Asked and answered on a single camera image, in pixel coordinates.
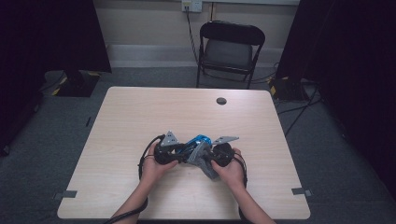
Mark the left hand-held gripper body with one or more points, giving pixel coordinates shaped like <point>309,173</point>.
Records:
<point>166,152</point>

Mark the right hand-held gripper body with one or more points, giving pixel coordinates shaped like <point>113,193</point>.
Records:
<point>222,152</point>

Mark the grey cloth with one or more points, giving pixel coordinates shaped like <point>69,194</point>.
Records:
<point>202,161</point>

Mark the blue toy car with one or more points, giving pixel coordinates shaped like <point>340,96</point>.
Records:
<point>197,143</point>

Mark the person's right hand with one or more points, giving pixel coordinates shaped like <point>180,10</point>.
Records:
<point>232,174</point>

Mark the person's left hand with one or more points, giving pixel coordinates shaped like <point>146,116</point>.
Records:
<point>154,172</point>

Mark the grey tape strip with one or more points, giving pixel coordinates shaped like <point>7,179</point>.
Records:
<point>66,194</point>
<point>301,191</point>

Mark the black stand base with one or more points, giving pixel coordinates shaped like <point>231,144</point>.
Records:
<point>288,90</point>
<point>77,85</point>

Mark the black folding chair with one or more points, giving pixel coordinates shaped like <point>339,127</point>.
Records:
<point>229,53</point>

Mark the black curtain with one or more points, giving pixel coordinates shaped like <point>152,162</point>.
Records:
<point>351,62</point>
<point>46,37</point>

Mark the white wall socket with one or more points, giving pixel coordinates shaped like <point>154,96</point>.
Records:
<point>192,5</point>

